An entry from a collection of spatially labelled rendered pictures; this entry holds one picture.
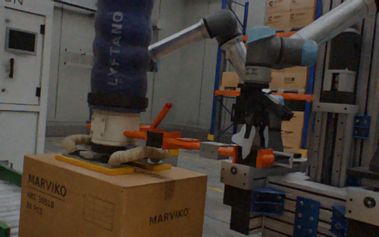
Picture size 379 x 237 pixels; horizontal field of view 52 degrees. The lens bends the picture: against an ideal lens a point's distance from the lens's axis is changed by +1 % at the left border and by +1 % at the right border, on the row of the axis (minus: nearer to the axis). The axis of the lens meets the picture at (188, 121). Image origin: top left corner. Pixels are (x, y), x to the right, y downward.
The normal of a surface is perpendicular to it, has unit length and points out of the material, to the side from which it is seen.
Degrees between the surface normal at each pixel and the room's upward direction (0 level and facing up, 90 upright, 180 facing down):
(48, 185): 90
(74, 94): 91
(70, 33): 90
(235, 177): 90
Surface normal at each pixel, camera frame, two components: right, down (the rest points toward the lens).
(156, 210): 0.76, 0.10
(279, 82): -0.70, -0.03
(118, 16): 0.11, -0.15
